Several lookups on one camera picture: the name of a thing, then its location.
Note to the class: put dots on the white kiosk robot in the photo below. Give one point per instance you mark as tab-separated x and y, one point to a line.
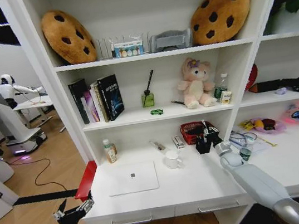
4	119

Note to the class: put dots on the yellow pen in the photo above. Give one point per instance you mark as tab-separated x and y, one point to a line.
268	141

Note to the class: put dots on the black floor strip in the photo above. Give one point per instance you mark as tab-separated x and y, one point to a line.
44	197

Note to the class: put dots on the pink plush bunny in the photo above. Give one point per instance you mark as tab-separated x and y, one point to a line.
196	85

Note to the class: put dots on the purple plate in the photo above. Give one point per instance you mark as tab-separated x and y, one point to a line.
279	126

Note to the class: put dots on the round cookie plush pillow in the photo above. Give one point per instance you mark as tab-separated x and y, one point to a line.
66	35
220	14

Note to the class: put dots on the clear cup with green label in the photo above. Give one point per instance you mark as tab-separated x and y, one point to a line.
246	154

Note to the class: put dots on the white mug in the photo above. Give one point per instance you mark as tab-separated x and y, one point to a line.
172	160

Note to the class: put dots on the black book with blue print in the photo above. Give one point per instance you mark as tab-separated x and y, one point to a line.
113	97

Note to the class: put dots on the red round object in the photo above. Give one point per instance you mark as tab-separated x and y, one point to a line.
254	76

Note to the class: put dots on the black pen holder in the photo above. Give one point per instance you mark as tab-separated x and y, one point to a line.
203	146

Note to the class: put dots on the small cream drink carton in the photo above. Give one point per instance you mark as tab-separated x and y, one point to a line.
226	97

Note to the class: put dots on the clear acrylic organizer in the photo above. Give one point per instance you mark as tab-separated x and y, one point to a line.
105	49

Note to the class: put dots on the white shelf desk unit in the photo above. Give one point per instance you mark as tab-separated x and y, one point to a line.
158	55

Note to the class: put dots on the small purple object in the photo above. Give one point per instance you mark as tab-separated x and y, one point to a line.
281	91

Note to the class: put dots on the brown gold book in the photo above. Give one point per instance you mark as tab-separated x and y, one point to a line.
101	102

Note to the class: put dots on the green reed diffuser bottle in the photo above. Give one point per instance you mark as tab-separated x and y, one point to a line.
148	99

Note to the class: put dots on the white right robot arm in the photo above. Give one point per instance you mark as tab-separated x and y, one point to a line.
257	181

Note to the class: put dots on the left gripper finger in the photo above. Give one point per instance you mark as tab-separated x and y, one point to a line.
60	214
86	206

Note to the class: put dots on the yellow snack packet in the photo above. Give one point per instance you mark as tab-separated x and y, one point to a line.
245	124

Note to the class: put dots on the box with coloured dots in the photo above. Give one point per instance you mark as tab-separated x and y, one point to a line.
129	49

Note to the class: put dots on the thin white book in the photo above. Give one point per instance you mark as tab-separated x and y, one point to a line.
85	110

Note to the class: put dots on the green toy car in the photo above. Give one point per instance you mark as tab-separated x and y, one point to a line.
157	112

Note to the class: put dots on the white humanoid robot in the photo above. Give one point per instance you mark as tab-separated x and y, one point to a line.
8	89

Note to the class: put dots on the brown tea bottle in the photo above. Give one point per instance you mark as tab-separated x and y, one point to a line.
110	153

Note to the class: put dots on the black hair clip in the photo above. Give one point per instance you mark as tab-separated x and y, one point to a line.
177	102

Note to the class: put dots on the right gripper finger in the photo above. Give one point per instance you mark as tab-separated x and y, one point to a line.
205	130
213	129

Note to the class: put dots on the white laptop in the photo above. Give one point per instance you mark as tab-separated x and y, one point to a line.
132	178

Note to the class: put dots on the dark red toy fruit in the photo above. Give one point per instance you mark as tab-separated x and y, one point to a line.
269	124

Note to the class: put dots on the plain black book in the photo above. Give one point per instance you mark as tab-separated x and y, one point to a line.
77	97

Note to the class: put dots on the water bottle with green label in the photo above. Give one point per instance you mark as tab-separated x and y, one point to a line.
220	88

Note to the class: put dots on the purple book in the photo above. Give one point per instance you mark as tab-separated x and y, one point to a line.
91	108

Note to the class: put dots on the yellow toy fruit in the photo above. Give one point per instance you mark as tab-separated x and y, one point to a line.
258	123

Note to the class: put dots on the white background table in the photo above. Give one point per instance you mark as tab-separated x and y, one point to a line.
35	103

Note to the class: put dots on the red mesh basket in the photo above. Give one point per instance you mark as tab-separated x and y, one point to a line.
190	134

